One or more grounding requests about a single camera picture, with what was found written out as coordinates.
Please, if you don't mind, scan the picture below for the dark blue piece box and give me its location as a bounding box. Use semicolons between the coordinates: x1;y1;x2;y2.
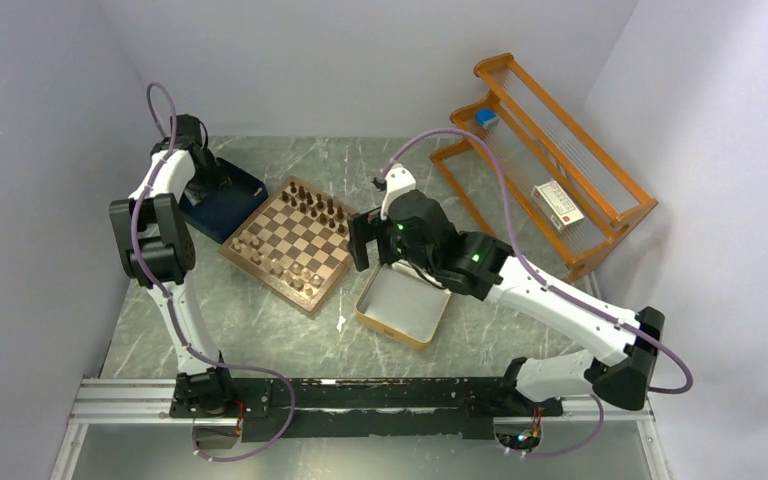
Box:
179;159;269;244

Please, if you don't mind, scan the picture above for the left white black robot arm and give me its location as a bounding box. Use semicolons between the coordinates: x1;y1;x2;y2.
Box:
109;114;237;417

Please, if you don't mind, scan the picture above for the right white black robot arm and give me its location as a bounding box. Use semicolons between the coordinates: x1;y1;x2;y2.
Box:
348;190;664;414

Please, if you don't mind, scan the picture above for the wooden chess board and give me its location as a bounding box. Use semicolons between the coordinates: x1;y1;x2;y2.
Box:
219;176;356;316

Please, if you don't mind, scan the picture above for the gold-rimmed metal tin tray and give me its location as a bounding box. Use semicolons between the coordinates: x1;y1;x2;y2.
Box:
355;262;452;350

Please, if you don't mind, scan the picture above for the blue white small object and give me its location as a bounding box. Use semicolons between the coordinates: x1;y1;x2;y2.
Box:
474;108;499;130

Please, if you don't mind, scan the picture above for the orange wooden rack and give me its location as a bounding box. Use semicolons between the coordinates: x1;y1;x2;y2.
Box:
431;53;658;282

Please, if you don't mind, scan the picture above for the red white card box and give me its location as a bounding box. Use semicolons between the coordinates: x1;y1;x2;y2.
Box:
531;180;584;232

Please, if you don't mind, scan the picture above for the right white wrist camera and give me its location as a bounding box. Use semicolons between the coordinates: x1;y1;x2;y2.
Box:
372;163;416;220

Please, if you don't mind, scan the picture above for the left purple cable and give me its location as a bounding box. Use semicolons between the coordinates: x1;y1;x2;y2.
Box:
128;82;298;463

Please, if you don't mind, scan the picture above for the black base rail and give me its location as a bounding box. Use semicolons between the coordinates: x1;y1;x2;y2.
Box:
169;377;563;442

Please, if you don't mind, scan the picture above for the aluminium frame rail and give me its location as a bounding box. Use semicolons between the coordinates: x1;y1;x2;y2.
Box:
52;377;670;479

